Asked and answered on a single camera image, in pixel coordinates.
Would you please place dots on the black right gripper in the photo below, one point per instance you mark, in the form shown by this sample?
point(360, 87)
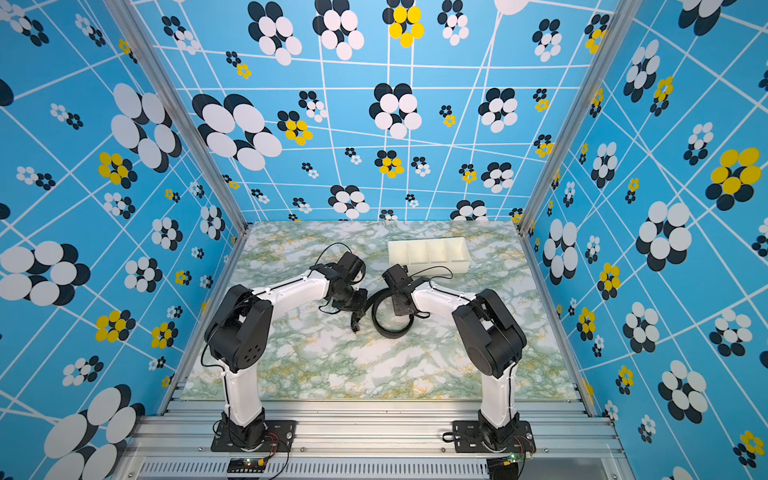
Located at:
point(397, 309)

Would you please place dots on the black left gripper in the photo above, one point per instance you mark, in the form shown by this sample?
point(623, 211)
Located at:
point(359, 306)

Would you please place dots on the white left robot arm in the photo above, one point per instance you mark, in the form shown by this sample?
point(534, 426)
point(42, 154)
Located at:
point(237, 338)

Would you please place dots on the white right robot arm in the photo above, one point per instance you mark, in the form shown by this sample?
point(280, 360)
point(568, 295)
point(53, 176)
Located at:
point(493, 341)

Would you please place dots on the white compartment storage tray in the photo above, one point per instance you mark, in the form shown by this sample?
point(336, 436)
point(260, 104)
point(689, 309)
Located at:
point(417, 255)

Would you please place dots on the right controller board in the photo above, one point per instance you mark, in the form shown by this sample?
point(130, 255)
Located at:
point(503, 468)

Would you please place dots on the controller board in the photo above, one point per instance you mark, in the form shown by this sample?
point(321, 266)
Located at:
point(503, 468)
point(246, 467)

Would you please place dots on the left controller board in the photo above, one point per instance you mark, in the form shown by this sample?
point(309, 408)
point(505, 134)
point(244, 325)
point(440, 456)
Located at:
point(246, 467)

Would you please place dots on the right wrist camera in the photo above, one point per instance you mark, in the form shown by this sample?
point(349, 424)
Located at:
point(398, 280)

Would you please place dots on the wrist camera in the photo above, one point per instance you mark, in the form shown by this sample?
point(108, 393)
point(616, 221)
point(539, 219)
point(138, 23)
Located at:
point(398, 280)
point(349, 268)

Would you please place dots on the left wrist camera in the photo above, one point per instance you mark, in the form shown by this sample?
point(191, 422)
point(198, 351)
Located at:
point(349, 268)

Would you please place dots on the aluminium front rail frame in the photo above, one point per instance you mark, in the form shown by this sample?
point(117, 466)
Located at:
point(376, 439)

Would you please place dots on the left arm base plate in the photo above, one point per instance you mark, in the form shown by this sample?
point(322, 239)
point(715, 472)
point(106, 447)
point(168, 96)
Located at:
point(260, 436)

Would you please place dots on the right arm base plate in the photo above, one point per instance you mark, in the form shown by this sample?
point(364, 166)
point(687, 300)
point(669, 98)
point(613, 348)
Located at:
point(482, 438)

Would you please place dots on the aluminium corner post left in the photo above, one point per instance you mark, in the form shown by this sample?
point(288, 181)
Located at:
point(128, 21)

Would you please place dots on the aluminium corner post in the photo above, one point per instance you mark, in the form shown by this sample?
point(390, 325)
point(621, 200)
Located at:
point(621, 21)
point(128, 21)

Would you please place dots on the aluminium corner post right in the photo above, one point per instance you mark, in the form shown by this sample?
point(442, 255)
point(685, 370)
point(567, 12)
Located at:
point(621, 21)

